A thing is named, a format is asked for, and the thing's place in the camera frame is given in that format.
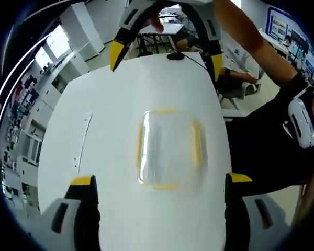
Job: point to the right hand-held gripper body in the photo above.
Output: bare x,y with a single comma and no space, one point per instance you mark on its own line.
193,1

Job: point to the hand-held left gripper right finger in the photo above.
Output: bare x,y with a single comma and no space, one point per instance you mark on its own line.
235,214

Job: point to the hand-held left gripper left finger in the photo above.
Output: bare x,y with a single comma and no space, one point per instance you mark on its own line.
81,209

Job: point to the clear plastic storage box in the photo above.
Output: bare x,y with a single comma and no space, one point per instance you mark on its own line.
204,146

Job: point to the clear lid with yellow latches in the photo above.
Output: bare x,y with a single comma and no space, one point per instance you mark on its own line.
170,146

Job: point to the white storage cabinets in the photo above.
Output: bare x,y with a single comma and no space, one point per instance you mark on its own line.
32,146

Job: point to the person's right hand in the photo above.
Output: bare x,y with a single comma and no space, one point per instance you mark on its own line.
156,19

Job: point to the white folding table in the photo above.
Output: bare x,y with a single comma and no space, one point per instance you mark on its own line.
170,28

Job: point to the black oval device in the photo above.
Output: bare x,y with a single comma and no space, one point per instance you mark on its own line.
175,57

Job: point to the white flat strip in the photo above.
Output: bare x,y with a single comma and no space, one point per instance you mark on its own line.
83,141

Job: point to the white plastic chair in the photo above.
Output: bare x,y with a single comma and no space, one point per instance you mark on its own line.
251,87

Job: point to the person's black clothed torso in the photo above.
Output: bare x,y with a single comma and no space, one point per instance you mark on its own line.
259,146

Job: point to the white worn chest device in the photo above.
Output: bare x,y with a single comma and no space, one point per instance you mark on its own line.
301,123

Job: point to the blue framed wall board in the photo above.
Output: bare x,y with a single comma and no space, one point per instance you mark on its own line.
280,23

